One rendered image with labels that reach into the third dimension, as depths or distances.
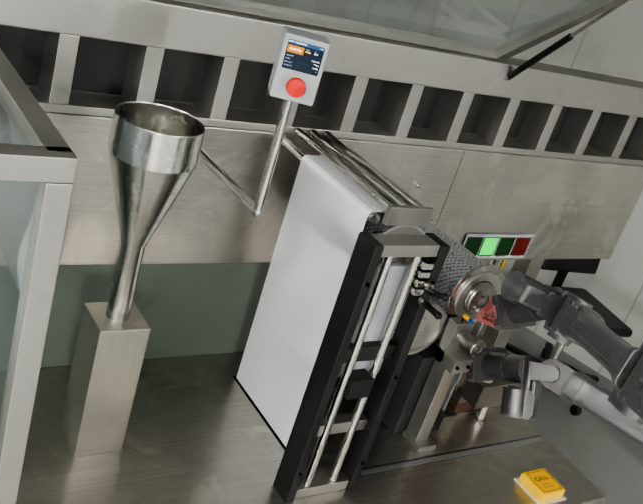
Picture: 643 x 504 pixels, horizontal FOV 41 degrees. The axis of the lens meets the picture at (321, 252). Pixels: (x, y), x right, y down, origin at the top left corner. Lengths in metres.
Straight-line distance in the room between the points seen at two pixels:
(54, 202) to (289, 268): 0.81
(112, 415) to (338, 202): 0.55
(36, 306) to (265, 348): 0.83
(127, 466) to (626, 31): 3.47
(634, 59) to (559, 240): 2.12
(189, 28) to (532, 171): 1.03
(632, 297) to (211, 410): 3.10
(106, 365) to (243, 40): 0.63
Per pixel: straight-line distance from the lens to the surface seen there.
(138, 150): 1.29
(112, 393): 1.54
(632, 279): 4.53
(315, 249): 1.61
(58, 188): 0.95
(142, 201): 1.34
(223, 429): 1.74
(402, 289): 1.45
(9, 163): 0.92
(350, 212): 1.52
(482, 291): 1.75
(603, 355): 1.34
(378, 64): 1.79
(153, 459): 1.63
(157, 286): 1.78
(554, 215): 2.39
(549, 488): 1.92
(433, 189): 2.03
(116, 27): 1.52
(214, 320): 1.89
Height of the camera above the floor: 1.95
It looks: 24 degrees down
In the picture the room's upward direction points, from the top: 18 degrees clockwise
